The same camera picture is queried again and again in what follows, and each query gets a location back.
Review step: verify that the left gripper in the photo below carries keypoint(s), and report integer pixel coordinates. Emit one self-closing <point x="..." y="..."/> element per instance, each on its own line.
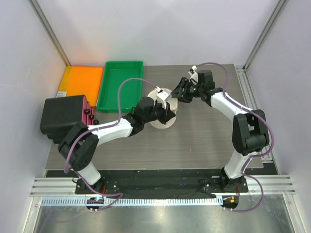
<point x="167" y="114"/>

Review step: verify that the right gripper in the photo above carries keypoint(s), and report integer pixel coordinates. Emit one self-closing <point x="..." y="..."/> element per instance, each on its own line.
<point x="183" y="97"/>

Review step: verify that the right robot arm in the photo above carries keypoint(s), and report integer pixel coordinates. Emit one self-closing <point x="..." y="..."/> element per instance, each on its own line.
<point x="249" y="133"/>

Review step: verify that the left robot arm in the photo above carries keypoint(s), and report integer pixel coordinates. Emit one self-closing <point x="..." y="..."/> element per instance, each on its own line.
<point x="79" y="145"/>

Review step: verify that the orange clip file folder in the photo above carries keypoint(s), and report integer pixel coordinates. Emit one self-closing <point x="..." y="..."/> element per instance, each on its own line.
<point x="81" y="80"/>

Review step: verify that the black pink drawer unit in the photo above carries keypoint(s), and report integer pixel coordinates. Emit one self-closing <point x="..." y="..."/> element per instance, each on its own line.
<point x="62" y="113"/>

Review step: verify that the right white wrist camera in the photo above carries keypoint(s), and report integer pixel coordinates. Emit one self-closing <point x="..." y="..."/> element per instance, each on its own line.
<point x="193" y="75"/>

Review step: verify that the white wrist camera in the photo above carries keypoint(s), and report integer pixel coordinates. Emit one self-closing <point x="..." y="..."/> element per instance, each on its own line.
<point x="163" y="96"/>
<point x="193" y="75"/>

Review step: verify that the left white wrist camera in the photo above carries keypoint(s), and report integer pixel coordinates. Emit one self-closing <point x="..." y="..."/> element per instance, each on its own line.
<point x="163" y="96"/>

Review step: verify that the white slotted cable duct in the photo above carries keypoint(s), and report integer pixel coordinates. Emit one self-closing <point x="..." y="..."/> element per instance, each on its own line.
<point x="96" y="201"/>

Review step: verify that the left aluminium frame post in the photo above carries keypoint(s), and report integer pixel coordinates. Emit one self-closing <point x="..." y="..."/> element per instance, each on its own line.
<point x="49" y="30"/>

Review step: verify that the aluminium frame post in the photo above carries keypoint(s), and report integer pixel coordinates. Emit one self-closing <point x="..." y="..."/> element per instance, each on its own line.
<point x="49" y="30"/>
<point x="275" y="14"/>

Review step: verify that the right aluminium frame post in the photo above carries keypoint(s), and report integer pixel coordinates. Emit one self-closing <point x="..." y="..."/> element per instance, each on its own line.
<point x="275" y="14"/>

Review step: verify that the front aluminium rail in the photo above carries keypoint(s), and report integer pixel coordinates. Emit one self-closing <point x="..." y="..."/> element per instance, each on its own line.
<point x="61" y="186"/>

